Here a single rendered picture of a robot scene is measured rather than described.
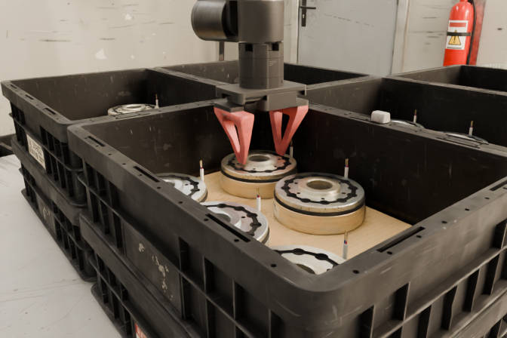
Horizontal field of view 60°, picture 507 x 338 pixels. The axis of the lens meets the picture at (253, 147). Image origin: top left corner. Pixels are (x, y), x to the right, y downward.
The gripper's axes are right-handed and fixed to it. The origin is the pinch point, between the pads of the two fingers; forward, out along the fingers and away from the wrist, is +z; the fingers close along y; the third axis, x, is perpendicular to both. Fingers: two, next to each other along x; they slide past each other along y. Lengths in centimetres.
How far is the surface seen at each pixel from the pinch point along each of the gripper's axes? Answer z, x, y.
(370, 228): 4.4, 17.4, -2.4
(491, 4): -19, -126, -275
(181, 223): -4.5, 20.7, 20.7
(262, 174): 1.0, 4.5, 2.9
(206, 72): -4, -49, -17
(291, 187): 1.1, 9.6, 2.4
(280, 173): 1.1, 5.2, 0.7
